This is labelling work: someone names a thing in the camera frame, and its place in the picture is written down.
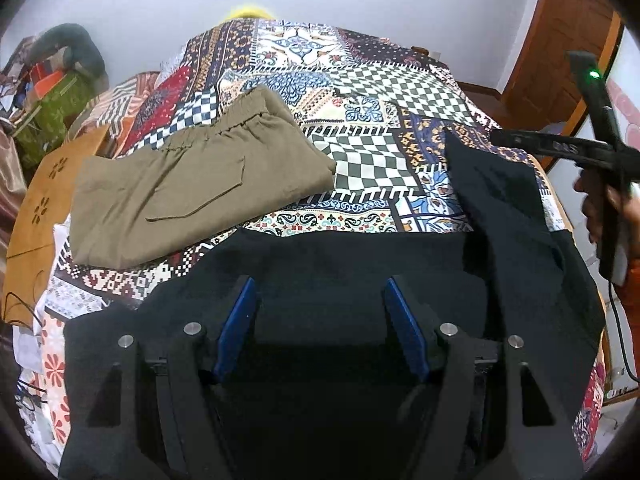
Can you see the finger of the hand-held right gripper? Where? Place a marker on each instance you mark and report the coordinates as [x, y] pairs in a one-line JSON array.
[[520, 138]]

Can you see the orange box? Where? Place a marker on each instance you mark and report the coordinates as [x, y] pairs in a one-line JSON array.
[[47, 80]]

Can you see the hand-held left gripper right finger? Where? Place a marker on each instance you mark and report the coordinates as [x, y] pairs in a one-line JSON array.
[[405, 325]]

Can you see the green patterned box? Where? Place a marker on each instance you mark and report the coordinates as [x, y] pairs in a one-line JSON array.
[[47, 115]]

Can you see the person's right hand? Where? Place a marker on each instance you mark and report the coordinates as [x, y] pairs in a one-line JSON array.
[[592, 205]]

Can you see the grey plush pillow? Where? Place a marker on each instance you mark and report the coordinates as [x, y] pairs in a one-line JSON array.
[[80, 45]]

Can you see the olive green pants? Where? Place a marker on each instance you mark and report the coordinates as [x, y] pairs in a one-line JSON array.
[[200, 180]]

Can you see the patchwork printed blanket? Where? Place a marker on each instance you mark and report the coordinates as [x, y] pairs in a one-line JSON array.
[[370, 80]]

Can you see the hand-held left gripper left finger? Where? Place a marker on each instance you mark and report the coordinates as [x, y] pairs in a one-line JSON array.
[[235, 325]]

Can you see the yellow round object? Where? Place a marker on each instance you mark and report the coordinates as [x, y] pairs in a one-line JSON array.
[[249, 11]]

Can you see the wooden door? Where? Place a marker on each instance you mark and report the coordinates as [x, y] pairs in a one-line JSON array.
[[560, 35]]

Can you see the wooden table with flower cutouts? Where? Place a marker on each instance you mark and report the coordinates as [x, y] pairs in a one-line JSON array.
[[45, 210]]

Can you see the white cloth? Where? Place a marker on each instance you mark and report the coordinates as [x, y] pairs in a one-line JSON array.
[[40, 280]]

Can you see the black pants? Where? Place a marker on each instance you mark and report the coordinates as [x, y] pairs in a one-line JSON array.
[[325, 270]]

